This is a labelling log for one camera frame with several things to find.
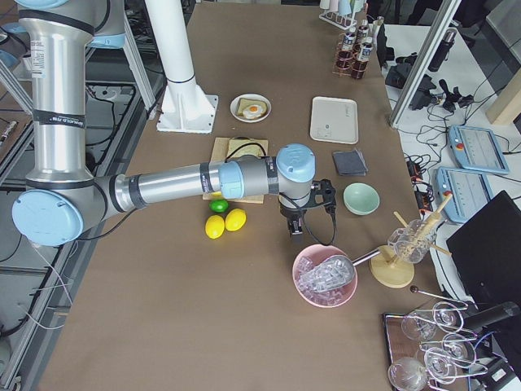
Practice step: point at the black monitor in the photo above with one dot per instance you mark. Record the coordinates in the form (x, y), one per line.
(486, 252)

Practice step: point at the clear glass mug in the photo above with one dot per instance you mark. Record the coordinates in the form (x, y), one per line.
(412, 243)

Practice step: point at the white rectangular tray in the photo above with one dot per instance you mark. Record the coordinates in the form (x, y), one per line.
(334, 120)

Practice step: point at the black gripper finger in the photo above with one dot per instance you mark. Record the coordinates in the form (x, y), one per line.
(292, 228)
(298, 231)

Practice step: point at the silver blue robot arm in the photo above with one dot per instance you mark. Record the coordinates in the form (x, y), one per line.
(64, 199)

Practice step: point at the blue teach pendant upper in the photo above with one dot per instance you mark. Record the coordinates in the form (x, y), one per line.
(477, 149)

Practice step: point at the bottle with blue label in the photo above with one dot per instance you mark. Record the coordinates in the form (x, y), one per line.
(349, 41)

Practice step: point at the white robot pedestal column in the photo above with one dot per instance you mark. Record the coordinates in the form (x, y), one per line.
(185, 107)

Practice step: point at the wine glass rack tray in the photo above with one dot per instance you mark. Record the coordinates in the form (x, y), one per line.
(430, 348)

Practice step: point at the aluminium frame post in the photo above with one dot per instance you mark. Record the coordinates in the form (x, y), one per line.
(435, 34)

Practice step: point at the pink bowl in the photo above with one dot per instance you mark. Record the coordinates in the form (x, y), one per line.
(307, 259)

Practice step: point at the wooden cup stand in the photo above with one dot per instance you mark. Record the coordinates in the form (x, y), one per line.
(388, 268)

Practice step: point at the yellow lemon right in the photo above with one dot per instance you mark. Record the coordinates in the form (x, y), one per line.
(235, 219)

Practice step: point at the blue teach pendant lower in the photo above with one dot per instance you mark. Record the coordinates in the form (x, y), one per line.
(470, 189)

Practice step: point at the wooden cutting board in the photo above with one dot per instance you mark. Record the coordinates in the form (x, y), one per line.
(219, 151)

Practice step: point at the yellow lemon left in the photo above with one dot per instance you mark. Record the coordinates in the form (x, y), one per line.
(214, 226)

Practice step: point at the white round plate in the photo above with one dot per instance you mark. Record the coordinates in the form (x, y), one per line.
(235, 102)

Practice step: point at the fried egg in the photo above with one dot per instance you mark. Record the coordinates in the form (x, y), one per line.
(253, 111)

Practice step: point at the yellow lemon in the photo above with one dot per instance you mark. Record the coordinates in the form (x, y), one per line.
(235, 219)
(214, 226)

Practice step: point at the blue teach pendant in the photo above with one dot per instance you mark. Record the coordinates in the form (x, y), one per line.
(470, 189)
(477, 149)

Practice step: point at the green ceramic bowl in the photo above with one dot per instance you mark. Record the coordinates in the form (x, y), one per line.
(361, 199)

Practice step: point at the black thermos bottle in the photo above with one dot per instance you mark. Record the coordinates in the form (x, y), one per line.
(443, 50)

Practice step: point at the bread slice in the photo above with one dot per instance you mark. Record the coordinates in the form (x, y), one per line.
(244, 102)
(246, 147)

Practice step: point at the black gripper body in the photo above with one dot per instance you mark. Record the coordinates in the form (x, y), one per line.
(291, 213)

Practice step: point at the white dish rack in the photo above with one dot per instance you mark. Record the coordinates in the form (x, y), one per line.
(341, 13)

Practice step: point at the green lime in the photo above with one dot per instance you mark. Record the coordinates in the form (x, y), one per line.
(219, 206)

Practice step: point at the metal ice scoop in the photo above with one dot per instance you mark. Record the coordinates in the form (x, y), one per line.
(335, 272)

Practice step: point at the grey folded cloth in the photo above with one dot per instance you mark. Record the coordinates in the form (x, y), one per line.
(350, 163)

